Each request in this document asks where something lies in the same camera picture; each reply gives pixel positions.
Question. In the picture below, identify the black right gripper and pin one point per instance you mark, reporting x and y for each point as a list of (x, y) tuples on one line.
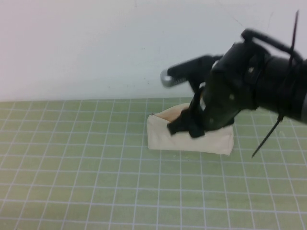
[(225, 91)]

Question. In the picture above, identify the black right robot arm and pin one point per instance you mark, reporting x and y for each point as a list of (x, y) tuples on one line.
[(280, 83)]

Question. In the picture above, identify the cream fabric pencil case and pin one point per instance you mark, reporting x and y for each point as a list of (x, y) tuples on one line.
[(168, 143)]

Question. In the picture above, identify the green grid cutting mat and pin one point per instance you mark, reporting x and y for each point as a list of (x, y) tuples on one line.
[(96, 179)]

